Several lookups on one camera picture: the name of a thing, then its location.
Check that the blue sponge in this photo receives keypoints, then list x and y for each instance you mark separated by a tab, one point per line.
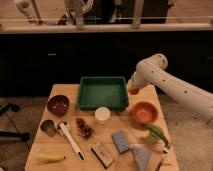
120	141

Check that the metal cup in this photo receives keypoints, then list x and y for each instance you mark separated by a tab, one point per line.
48	127

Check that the white plastic cup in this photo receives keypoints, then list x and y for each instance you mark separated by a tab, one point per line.
102	115

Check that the white handled kitchen tool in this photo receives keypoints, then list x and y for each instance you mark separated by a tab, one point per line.
74	145

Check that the orange bowl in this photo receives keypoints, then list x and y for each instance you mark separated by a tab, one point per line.
144	112

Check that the dark dried fruit cluster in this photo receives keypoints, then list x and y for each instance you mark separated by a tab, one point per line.
85	130

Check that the black chair base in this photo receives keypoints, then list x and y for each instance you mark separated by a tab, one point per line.
22	136

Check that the person in dark clothes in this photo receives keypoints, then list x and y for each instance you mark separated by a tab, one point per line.
122	11

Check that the yellow banana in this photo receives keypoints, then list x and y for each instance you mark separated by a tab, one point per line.
44	158

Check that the wooden block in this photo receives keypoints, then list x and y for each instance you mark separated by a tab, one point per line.
102	154

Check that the green plastic tray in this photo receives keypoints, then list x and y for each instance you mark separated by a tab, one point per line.
107	92

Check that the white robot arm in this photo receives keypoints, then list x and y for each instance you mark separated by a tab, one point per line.
151	70

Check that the grey blue cloth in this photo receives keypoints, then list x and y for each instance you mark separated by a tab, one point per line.
141	156

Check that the dark red bowl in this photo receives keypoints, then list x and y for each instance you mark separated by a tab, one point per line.
58	105

